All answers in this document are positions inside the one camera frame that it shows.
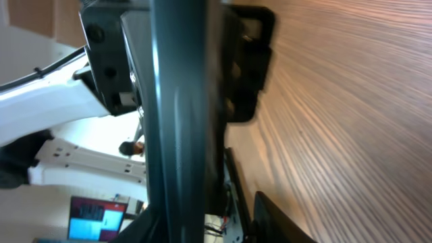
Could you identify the laptop with blue screen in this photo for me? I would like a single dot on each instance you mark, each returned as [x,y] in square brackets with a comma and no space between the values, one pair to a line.
[92,220]

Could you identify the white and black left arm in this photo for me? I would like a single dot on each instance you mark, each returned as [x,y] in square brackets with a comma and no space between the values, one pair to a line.
[33,106]

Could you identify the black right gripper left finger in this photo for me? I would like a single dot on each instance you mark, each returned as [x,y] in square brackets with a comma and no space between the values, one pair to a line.
[148,227]

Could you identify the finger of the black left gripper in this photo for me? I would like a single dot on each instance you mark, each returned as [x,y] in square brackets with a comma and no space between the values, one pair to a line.
[246,56]

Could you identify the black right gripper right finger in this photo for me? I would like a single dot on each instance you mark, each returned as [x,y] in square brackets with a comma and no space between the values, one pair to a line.
[272,225]

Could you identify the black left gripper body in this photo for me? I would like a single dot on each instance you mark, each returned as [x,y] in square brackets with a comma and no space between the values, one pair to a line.
[106,51]

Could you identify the seated person in background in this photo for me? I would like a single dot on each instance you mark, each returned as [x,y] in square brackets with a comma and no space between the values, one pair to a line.
[129,149]

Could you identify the smartphone with blue screen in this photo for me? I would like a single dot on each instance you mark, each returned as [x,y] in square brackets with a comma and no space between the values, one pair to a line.
[173,49]

